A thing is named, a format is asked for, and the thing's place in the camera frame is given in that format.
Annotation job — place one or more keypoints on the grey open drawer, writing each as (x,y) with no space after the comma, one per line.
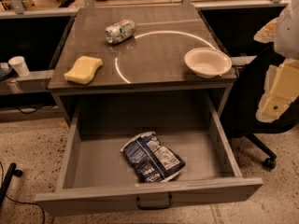
(96,177)

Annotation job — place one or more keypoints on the black stand foot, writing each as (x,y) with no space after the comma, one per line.
(11,171)

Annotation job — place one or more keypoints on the blue chip bag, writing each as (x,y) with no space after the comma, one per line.
(152,161)

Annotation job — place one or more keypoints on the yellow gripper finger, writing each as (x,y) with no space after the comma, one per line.
(281,89)

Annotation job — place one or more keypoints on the white bowl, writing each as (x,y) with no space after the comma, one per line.
(208,62)

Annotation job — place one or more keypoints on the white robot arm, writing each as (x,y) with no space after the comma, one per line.
(286,39)

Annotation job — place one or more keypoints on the yellow sponge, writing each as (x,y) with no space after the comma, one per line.
(83,70)

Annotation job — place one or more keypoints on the white paper cup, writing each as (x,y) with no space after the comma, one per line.
(19,65)

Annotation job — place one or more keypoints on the black office chair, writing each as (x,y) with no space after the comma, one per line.
(238,115)

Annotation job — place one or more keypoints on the black drawer handle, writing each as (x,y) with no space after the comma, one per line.
(154,202)

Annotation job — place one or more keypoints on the crushed green soda can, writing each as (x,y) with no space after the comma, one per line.
(119,31)

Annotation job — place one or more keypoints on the grey cabinet counter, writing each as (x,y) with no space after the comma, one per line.
(153,59)

